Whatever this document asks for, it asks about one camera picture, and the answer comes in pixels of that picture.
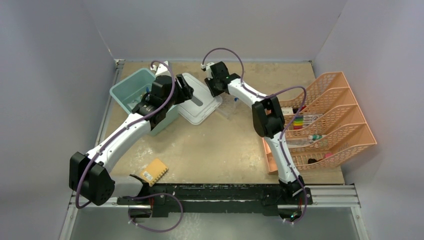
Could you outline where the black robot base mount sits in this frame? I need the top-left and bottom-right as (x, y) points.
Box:
(117, 183), (313, 221)

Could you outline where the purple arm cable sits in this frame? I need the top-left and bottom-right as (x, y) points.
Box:
(202, 47), (309, 226)
(75, 60), (184, 233)

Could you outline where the white plastic bin lid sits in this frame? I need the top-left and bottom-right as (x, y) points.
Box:
(178, 72), (223, 125)

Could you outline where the aluminium front frame rail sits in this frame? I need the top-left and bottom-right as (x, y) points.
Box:
(59, 183), (369, 240)

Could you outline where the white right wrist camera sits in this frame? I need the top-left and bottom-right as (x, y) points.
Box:
(200, 62), (215, 72)

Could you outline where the teal plastic bin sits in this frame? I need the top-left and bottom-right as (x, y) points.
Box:
(109, 68), (179, 137)

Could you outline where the clear plastic tube rack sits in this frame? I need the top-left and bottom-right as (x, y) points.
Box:
(216, 94), (245, 120)

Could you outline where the orange mesh file rack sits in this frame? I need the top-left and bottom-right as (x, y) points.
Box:
(280, 72), (377, 171)

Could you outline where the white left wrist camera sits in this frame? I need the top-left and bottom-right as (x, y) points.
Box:
(150, 61), (171, 77)

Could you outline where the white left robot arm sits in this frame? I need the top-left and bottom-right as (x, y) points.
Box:
(69, 74), (194, 209)

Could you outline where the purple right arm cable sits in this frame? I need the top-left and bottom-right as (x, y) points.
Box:
(202, 47), (309, 226)

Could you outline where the aluminium table edge rail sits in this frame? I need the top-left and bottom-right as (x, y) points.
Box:
(94, 59), (126, 148)

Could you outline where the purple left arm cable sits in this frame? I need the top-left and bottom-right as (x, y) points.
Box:
(75, 60), (184, 233)

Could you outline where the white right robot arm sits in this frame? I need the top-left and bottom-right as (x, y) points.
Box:
(201, 61), (306, 204)

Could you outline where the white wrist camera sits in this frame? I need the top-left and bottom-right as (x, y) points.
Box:
(200, 62), (215, 72)
(150, 61), (171, 77)

